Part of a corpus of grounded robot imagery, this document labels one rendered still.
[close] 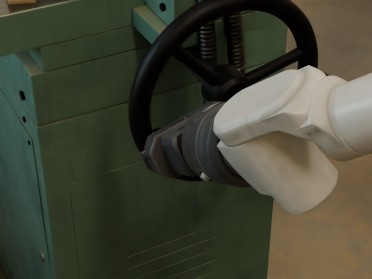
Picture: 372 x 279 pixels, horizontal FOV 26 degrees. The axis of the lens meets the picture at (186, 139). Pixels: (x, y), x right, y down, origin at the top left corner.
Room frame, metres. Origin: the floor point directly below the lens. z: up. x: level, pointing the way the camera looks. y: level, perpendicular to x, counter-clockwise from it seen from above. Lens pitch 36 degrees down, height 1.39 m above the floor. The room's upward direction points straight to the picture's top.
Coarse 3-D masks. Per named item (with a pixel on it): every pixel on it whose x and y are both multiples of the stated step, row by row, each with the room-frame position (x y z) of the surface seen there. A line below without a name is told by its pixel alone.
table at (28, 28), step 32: (0, 0) 1.01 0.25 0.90; (64, 0) 1.01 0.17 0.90; (96, 0) 1.02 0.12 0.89; (128, 0) 1.05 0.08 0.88; (0, 32) 0.96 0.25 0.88; (32, 32) 0.98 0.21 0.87; (64, 32) 1.00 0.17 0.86; (96, 32) 1.02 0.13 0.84; (160, 32) 0.97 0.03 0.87; (224, 32) 1.01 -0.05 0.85
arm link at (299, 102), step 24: (288, 72) 0.62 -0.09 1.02; (312, 72) 0.61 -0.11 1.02; (240, 96) 0.64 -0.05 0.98; (264, 96) 0.61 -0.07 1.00; (288, 96) 0.58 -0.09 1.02; (312, 96) 0.58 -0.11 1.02; (216, 120) 0.63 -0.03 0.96; (240, 120) 0.60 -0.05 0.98; (264, 120) 0.58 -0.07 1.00; (288, 120) 0.57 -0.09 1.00; (312, 120) 0.56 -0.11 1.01; (336, 144) 0.55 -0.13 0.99
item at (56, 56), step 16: (112, 32) 1.03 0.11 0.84; (128, 32) 1.04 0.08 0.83; (48, 48) 0.99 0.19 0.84; (64, 48) 1.00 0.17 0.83; (80, 48) 1.01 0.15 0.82; (96, 48) 1.02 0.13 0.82; (112, 48) 1.03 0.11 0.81; (128, 48) 1.04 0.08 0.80; (48, 64) 0.99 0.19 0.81; (64, 64) 1.00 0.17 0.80
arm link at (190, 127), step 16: (192, 112) 0.78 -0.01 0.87; (208, 112) 0.69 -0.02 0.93; (176, 128) 0.75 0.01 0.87; (192, 128) 0.69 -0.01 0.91; (160, 144) 0.74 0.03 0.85; (176, 144) 0.71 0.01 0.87; (192, 144) 0.68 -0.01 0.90; (144, 160) 0.74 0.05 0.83; (160, 160) 0.73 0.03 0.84; (176, 160) 0.71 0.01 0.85; (192, 160) 0.67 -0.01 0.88; (176, 176) 0.72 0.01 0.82; (192, 176) 0.70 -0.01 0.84; (208, 176) 0.66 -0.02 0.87
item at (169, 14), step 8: (144, 0) 1.05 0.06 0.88; (152, 0) 1.03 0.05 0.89; (160, 0) 1.01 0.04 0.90; (168, 0) 0.99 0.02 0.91; (176, 0) 0.97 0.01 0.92; (184, 0) 0.98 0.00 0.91; (192, 0) 0.99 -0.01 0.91; (152, 8) 1.03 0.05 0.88; (160, 8) 1.00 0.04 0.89; (168, 8) 0.99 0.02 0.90; (176, 8) 0.97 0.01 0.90; (184, 8) 0.98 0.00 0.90; (160, 16) 1.01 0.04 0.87; (168, 16) 0.99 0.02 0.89; (176, 16) 0.97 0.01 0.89; (168, 24) 0.99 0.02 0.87
